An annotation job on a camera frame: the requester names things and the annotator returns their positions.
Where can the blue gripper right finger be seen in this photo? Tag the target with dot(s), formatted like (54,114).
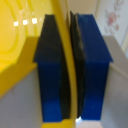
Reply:
(95,73)

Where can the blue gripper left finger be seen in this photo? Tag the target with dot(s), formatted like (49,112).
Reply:
(51,73)

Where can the yellow bowl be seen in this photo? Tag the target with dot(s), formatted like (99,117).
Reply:
(20,30)

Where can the white floral rim plate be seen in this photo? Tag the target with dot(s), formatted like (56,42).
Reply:
(115,15)

